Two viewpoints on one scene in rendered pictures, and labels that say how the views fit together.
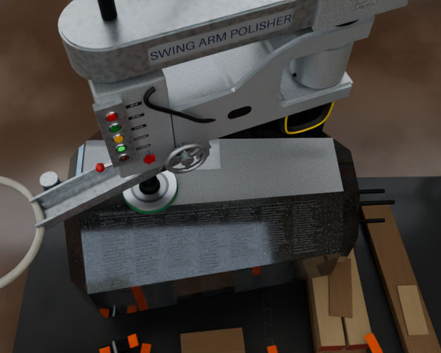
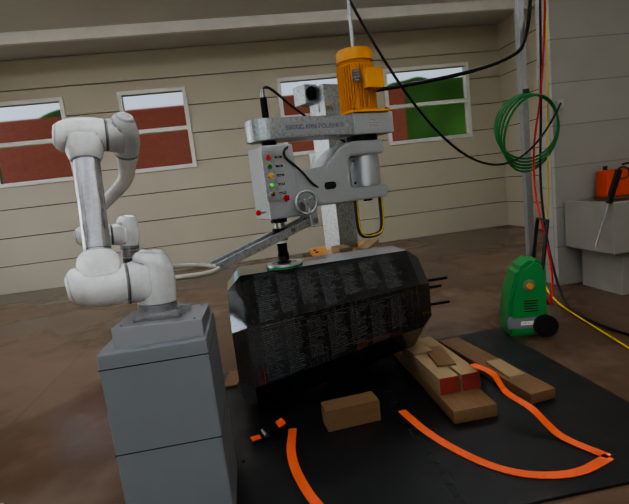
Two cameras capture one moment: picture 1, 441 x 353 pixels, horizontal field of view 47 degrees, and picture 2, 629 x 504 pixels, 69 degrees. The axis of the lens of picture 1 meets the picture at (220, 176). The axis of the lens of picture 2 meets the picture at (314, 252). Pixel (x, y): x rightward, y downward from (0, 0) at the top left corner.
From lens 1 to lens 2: 2.18 m
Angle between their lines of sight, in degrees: 50
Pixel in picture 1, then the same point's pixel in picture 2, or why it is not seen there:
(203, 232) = (323, 280)
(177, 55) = (296, 130)
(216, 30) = (312, 121)
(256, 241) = (360, 283)
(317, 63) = (363, 166)
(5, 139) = not seen: hidden behind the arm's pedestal
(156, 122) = (288, 174)
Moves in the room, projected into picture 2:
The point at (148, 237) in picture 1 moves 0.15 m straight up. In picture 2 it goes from (287, 286) to (284, 261)
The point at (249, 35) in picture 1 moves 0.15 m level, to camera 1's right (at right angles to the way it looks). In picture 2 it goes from (326, 128) to (351, 126)
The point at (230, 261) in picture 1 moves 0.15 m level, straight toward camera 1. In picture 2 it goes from (346, 296) to (350, 303)
